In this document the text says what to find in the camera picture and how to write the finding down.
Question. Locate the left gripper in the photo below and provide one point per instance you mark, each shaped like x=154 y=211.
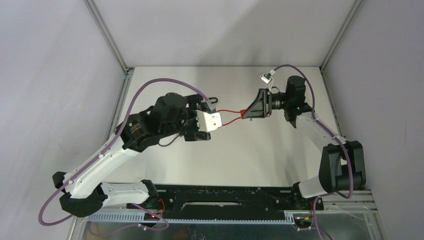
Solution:
x=192 y=134

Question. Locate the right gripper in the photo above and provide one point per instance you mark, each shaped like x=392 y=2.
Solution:
x=262 y=106

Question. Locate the red cable lock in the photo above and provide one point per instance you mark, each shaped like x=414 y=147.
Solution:
x=231 y=116

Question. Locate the black cable lock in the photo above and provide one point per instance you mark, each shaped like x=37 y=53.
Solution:
x=170 y=142

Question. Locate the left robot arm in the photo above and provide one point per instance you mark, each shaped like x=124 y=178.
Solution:
x=85 y=190

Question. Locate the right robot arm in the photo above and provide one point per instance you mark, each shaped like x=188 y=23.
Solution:
x=342 y=164

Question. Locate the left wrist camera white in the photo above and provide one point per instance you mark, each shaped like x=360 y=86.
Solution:
x=208 y=122

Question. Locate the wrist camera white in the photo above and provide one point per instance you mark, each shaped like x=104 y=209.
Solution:
x=268 y=79
x=208 y=122

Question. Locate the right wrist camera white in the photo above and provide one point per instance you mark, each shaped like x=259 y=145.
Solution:
x=268 y=79

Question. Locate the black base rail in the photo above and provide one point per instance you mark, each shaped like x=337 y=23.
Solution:
x=228 y=203

